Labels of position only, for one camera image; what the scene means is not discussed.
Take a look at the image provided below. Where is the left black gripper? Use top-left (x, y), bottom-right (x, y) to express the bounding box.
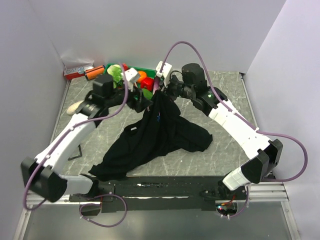
top-left (105, 81), bottom-right (153, 113)

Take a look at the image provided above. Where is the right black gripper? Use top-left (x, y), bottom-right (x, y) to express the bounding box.
top-left (157, 74), bottom-right (194, 103)

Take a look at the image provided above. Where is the black t-shirt garment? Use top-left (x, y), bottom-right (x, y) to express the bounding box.
top-left (89, 90), bottom-right (213, 182)

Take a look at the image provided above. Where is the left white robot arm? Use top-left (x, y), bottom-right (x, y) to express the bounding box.
top-left (20, 74), bottom-right (152, 203)

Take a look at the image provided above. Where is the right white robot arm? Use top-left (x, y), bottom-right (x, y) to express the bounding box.
top-left (155, 61), bottom-right (283, 200)

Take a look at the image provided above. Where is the green toy bell pepper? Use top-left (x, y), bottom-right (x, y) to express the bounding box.
top-left (142, 88), bottom-right (153, 100)

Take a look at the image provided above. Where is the purple toy eggplant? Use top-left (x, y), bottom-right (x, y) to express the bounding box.
top-left (153, 76), bottom-right (161, 94)

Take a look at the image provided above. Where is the red toy bell pepper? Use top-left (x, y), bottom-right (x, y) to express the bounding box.
top-left (140, 77), bottom-right (154, 92)

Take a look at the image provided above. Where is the orange toy fruit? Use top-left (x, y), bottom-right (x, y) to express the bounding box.
top-left (138, 71), bottom-right (147, 82)

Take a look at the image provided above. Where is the green plastic crate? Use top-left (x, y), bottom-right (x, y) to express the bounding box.
top-left (103, 64), bottom-right (156, 100)

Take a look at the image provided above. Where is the green toy lettuce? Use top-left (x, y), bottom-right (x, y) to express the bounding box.
top-left (106, 64), bottom-right (122, 88)

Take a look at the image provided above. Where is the orange cylinder can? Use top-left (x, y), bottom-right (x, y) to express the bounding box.
top-left (84, 65), bottom-right (105, 81)

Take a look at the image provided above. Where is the white toy radish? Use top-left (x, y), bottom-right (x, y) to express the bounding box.
top-left (66, 100), bottom-right (83, 116)

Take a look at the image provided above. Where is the red white box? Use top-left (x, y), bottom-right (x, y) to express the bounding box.
top-left (63, 62), bottom-right (94, 81)

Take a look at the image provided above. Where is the small black stand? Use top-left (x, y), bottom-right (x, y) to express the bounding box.
top-left (68, 145), bottom-right (83, 161)

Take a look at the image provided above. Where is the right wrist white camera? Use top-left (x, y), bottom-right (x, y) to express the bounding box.
top-left (155, 61), bottom-right (173, 81)

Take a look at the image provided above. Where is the wrist white camera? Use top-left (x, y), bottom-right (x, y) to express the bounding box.
top-left (121, 67), bottom-right (141, 92)
top-left (155, 61), bottom-right (173, 81)

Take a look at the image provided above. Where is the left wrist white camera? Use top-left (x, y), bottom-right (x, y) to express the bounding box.
top-left (121, 67), bottom-right (141, 92)

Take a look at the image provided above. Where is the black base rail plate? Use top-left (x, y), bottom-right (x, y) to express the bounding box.
top-left (69, 176), bottom-right (247, 213)

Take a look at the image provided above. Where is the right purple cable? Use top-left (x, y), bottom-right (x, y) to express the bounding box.
top-left (161, 41), bottom-right (308, 221)

